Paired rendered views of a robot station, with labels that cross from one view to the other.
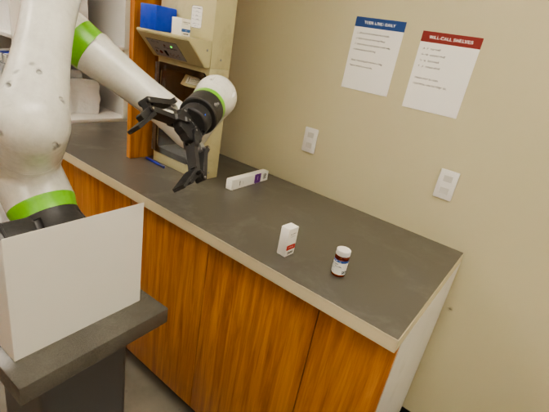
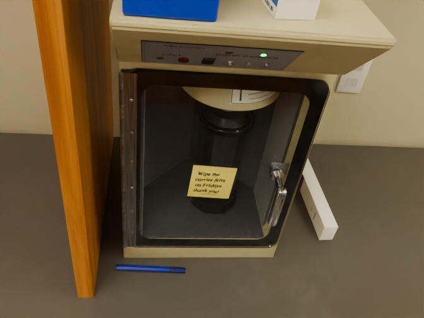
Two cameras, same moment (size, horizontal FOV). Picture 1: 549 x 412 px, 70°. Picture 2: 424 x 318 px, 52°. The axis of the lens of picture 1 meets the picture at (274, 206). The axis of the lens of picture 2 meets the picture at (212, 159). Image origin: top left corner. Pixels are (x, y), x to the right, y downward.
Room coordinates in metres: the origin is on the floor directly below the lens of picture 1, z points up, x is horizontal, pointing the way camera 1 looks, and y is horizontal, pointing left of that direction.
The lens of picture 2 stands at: (1.29, 0.88, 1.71)
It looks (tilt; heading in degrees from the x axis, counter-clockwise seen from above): 41 degrees down; 315
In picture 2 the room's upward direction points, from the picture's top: 9 degrees clockwise
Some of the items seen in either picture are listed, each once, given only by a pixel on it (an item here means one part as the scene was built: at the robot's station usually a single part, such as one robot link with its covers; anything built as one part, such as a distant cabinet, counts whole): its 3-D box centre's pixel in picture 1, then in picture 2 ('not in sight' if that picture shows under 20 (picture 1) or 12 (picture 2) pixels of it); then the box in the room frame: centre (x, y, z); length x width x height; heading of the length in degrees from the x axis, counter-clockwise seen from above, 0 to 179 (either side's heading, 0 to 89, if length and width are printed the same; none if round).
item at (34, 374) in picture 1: (63, 311); not in sight; (0.68, 0.42, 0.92); 0.32 x 0.32 x 0.04; 58
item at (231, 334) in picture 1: (201, 272); not in sight; (1.64, 0.30, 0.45); 2.05 x 0.67 x 0.90; 56
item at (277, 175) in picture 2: not in sight; (275, 199); (1.59, 0.41, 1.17); 0.05 x 0.03 x 0.10; 146
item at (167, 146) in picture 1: (177, 114); (214, 175); (1.68, 0.48, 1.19); 0.30 x 0.01 x 0.40; 56
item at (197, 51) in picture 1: (172, 47); (245, 47); (1.64, 0.51, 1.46); 0.32 x 0.12 x 0.10; 56
